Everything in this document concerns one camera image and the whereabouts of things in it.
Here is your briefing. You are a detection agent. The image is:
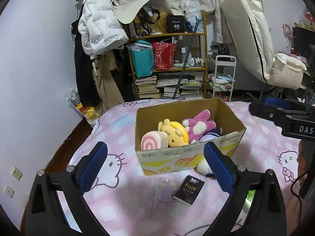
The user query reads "white fluffy plush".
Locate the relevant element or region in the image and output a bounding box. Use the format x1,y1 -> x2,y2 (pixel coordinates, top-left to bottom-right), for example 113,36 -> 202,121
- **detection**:
195,159 -> 216,180

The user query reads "black hanging coat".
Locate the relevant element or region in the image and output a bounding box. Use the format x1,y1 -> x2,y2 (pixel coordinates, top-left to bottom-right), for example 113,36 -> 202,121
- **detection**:
71,8 -> 101,107

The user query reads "clear plastic purple packet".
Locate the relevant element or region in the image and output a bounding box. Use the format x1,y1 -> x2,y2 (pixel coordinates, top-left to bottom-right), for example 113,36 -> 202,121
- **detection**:
154,177 -> 175,206

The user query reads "white rolling cart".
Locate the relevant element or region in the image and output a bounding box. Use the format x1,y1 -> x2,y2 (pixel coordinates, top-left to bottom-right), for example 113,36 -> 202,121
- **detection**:
208,55 -> 236,102

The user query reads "beige hanging coat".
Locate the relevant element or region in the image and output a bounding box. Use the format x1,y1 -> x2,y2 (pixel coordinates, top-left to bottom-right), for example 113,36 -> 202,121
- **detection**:
92,51 -> 124,115

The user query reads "lower wall socket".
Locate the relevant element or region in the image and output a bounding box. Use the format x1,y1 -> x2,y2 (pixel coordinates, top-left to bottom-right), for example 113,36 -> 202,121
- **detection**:
4,185 -> 14,198

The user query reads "bag of plush toys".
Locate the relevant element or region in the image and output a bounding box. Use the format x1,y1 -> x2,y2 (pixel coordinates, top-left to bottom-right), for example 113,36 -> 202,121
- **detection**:
65,87 -> 100,127

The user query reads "pink plush toy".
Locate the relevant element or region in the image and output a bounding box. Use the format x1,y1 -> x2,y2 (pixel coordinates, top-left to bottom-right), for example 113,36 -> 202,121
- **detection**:
182,109 -> 216,144

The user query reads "yellow plush toy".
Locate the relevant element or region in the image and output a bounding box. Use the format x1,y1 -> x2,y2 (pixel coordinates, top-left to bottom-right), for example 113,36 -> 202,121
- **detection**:
157,119 -> 189,148

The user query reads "black Face tissue pack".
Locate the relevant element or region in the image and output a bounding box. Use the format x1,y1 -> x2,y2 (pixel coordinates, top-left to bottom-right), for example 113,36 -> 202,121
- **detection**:
173,175 -> 205,206

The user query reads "upper wall socket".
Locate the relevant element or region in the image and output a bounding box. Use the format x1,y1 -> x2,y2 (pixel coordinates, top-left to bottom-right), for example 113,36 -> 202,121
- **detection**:
11,167 -> 23,181

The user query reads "black box with 40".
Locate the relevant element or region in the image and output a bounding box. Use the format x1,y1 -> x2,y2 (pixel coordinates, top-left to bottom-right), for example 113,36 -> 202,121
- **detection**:
167,16 -> 185,34

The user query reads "red patterned bag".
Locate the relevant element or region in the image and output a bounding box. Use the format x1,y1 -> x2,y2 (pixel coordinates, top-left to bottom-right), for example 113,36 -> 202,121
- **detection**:
152,42 -> 177,70

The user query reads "white puffer jacket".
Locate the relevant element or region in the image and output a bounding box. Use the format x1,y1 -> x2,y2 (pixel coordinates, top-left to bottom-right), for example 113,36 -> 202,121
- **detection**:
78,0 -> 128,60

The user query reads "cream reclining chair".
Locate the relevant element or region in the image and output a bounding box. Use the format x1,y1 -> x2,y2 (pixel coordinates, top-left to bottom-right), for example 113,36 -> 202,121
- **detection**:
220,0 -> 307,90

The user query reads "green pole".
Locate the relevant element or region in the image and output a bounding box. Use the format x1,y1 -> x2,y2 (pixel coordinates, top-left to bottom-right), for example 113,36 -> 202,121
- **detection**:
172,17 -> 202,100

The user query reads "cardboard box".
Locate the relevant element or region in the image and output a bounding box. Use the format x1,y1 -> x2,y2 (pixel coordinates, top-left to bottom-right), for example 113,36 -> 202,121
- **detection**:
135,98 -> 246,176

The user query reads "pink swirl roll plush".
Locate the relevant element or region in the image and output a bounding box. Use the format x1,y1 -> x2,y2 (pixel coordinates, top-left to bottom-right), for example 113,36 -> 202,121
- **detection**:
140,131 -> 169,151

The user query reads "wall socket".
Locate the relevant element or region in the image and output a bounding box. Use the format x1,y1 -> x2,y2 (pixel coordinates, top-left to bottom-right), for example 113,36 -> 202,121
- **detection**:
4,185 -> 14,198
11,167 -> 23,181

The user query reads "teal bag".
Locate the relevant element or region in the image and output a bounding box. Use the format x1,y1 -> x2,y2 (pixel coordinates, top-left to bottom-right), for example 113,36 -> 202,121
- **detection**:
127,40 -> 154,78

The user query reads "pink Hello Kitty bedsheet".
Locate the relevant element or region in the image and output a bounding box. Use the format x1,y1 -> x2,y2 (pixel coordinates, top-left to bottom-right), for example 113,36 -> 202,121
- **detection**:
70,101 -> 299,235

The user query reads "wooden shelf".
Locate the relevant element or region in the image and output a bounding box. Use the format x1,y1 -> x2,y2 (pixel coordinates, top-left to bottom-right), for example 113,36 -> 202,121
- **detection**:
127,11 -> 207,100

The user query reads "white purple round plush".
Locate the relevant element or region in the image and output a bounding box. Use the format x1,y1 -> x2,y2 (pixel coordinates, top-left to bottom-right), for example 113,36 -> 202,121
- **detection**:
199,128 -> 222,143

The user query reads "stack of books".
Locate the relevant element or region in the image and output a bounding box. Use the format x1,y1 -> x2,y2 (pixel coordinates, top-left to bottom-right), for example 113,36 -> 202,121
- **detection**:
136,76 -> 161,99

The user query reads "cream mat on shelf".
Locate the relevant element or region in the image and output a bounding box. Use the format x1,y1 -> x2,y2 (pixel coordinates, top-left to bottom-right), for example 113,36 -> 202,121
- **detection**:
112,0 -> 183,25

